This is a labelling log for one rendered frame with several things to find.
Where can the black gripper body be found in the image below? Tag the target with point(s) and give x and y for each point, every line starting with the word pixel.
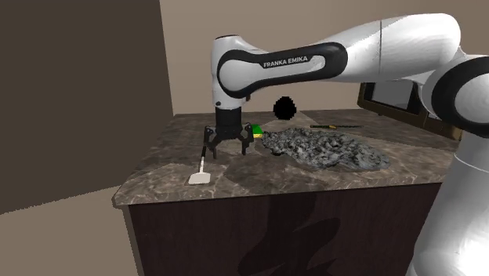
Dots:
pixel 228 122

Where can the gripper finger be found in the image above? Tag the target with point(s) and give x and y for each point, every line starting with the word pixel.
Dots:
pixel 249 136
pixel 208 137

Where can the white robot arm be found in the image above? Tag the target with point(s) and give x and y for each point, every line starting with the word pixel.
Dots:
pixel 401 49

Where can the green and yellow sponge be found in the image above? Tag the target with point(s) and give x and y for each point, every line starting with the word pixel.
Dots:
pixel 257 131

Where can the black egg-shaped object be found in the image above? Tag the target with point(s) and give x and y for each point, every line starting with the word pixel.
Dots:
pixel 284 108

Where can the grey crumpled cloth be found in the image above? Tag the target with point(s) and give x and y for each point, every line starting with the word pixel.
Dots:
pixel 324 149

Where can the thin green and yellow pen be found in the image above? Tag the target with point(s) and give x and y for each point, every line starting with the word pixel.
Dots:
pixel 336 126

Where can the dark wood marble-top cabinet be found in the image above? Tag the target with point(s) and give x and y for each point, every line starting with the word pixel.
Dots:
pixel 229 233

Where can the dark wood framed window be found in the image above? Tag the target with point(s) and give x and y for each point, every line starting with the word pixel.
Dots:
pixel 397 109

